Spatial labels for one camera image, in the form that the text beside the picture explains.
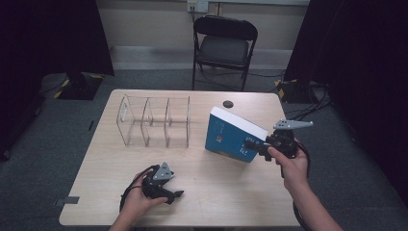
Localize dark curtain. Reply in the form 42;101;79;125
283;0;408;208
0;0;115;162

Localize clear acrylic book rack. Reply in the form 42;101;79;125
115;93;192;149

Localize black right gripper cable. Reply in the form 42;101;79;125
280;141;313;231

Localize blue book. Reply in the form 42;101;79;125
204;106;269;164

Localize black folding chair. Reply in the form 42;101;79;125
191;14;259;92

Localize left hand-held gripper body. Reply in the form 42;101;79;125
141;162;176;198

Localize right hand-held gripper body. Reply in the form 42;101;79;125
266;118;315;160

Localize person's left hand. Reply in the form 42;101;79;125
122;168;168;219

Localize person's right hand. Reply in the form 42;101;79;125
267;141;311;191

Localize black stand base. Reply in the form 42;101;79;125
53;71;106;101
274;78;319;105

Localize black floor cables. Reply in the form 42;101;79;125
284;84;333;131

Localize grey floor tape strip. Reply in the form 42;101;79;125
54;195;81;207

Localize white wall outlet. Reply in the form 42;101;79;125
187;0;210;14

